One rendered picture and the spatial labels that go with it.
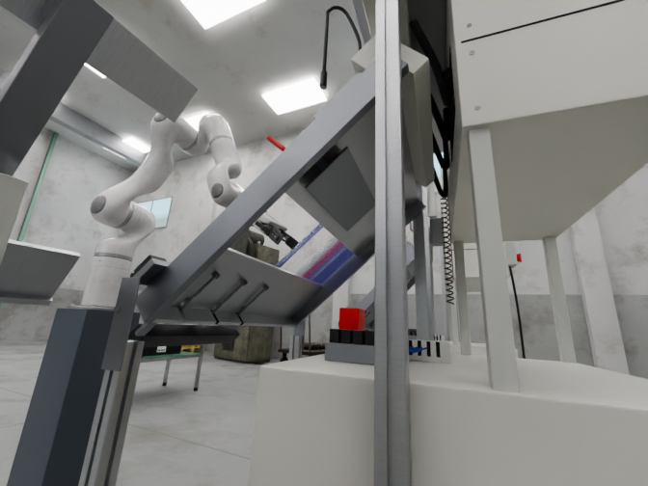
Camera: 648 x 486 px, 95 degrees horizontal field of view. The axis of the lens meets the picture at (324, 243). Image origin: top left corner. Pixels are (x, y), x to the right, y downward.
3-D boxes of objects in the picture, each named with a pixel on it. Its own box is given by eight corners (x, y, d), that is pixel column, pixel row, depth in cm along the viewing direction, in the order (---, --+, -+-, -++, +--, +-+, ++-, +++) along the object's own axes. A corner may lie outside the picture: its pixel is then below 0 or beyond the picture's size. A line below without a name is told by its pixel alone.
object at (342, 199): (283, 194, 58) (269, 178, 61) (363, 263, 118) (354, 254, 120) (408, 70, 56) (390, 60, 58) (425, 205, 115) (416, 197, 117)
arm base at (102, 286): (54, 308, 101) (68, 255, 106) (111, 310, 118) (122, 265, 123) (86, 309, 94) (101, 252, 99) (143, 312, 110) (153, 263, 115)
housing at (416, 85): (396, 90, 56) (349, 59, 62) (417, 196, 99) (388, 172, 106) (429, 58, 55) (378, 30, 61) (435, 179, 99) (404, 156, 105)
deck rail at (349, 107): (143, 322, 60) (133, 299, 62) (151, 322, 62) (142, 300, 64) (408, 63, 54) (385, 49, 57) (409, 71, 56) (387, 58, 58)
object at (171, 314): (151, 323, 62) (141, 296, 65) (293, 327, 121) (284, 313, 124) (155, 319, 61) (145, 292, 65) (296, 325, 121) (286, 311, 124)
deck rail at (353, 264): (293, 327, 121) (285, 315, 123) (296, 327, 122) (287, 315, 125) (425, 205, 115) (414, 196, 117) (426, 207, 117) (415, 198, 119)
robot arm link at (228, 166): (207, 120, 100) (229, 192, 89) (239, 144, 114) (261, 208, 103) (188, 135, 102) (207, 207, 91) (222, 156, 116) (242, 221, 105)
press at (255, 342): (289, 361, 565) (299, 234, 632) (252, 367, 464) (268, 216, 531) (235, 355, 618) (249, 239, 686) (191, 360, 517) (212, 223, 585)
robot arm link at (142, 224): (85, 256, 107) (101, 195, 113) (130, 266, 124) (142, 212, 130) (110, 256, 104) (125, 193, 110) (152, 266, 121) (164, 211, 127)
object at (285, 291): (151, 309, 63) (147, 297, 64) (292, 320, 122) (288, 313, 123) (214, 248, 61) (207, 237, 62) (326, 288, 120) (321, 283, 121)
